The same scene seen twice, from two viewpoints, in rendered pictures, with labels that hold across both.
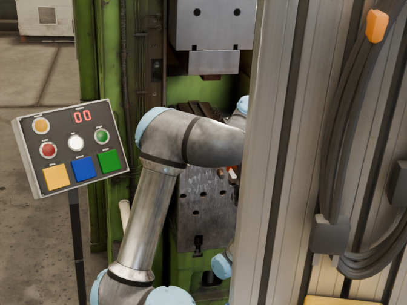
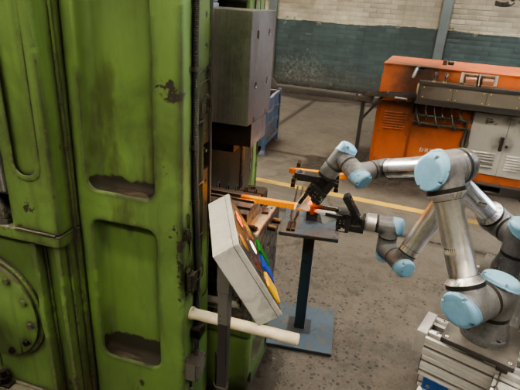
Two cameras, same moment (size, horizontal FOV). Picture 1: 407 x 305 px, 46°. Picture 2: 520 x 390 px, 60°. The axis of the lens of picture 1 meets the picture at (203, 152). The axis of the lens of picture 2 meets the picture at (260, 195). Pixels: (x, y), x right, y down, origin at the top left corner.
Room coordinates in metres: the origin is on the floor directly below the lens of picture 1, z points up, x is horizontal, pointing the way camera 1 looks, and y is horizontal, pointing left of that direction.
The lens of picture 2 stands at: (0.85, 1.50, 1.80)
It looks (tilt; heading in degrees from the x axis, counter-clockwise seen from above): 23 degrees down; 301
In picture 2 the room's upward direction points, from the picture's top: 4 degrees clockwise
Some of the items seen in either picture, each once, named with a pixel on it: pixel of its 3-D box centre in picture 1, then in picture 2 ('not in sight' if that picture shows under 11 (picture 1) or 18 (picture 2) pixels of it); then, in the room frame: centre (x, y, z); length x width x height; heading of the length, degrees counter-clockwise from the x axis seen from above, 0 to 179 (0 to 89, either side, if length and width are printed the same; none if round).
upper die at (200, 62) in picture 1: (201, 48); (210, 123); (1.98, 0.03, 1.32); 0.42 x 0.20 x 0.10; 15
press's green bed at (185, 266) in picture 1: (201, 250); (209, 323); (2.00, -0.02, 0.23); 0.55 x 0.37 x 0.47; 15
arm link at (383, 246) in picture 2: not in sight; (387, 248); (1.22, -0.18, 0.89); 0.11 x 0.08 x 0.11; 133
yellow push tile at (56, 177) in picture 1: (56, 177); (270, 288); (1.39, 0.49, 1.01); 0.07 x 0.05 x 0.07; 130
